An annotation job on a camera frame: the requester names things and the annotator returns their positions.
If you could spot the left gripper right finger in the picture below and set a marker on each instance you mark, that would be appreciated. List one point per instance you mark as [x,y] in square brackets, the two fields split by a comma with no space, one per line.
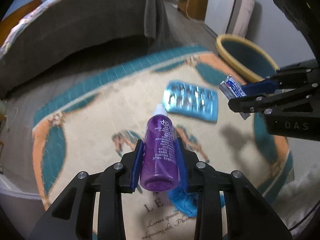
[227,200]

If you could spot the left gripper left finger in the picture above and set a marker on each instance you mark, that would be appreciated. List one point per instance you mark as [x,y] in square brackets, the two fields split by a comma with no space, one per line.
[71,215]

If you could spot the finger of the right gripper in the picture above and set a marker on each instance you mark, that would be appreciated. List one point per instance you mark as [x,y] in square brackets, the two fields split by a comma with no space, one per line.
[285,78]
[299,100]

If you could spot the small blue white packet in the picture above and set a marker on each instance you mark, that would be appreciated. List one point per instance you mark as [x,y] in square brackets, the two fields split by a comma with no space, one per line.
[231,88]

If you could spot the blue paper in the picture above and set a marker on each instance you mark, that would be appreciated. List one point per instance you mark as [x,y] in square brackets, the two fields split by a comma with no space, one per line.
[186,203]

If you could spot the blue pill blister pack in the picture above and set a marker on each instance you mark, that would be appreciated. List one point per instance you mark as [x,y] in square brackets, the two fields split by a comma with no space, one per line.
[191,100]

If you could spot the purple plastic bottle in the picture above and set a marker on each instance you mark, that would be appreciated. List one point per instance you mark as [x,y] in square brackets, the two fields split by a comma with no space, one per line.
[159,170]

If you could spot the yellow teal trash bin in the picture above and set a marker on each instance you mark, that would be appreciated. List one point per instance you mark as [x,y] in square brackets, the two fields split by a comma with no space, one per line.
[250,61]

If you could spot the white grey cabinet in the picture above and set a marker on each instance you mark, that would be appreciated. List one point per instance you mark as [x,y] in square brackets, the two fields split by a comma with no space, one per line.
[229,16]

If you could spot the bed with grey cover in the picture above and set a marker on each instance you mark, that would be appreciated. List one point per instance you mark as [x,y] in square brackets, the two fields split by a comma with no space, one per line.
[72,25]

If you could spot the light blue floral quilt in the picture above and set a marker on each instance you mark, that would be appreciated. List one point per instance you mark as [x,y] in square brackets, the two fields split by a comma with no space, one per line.
[24,22]

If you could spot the wooden headboard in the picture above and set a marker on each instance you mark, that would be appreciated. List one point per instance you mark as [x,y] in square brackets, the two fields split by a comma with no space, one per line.
[13,19]

